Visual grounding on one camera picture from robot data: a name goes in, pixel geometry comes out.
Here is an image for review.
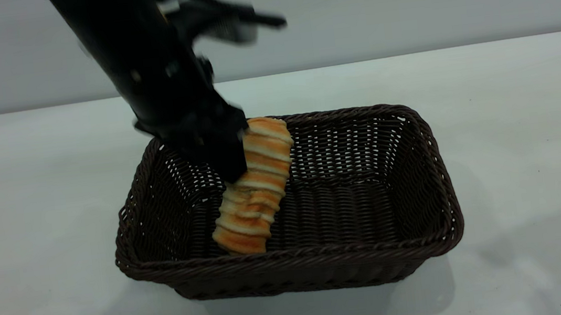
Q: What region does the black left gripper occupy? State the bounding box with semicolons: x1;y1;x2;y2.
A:
131;92;255;194

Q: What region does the striped golden bread loaf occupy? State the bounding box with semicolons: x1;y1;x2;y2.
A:
199;114;306;259

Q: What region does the black woven wicker basket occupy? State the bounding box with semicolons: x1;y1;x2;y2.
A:
101;96;470;314

